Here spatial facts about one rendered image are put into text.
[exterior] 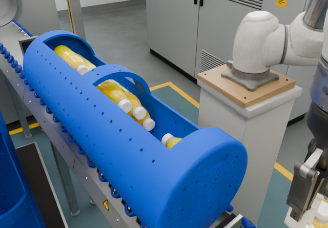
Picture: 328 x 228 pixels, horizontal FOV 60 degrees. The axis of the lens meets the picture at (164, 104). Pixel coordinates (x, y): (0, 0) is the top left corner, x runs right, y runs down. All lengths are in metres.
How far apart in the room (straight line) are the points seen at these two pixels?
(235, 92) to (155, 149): 0.65
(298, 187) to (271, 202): 1.72
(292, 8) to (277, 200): 1.31
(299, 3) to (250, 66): 1.06
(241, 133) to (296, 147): 1.46
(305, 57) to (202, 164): 0.74
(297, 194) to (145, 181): 0.29
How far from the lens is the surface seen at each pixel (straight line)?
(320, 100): 0.37
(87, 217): 2.02
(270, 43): 1.16
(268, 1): 2.33
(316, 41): 1.14
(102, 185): 0.93
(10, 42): 2.12
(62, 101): 0.89
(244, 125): 1.18
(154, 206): 0.58
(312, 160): 0.40
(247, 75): 1.21
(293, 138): 2.72
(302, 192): 0.43
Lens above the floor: 1.61
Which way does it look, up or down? 34 degrees down
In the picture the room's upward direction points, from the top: straight up
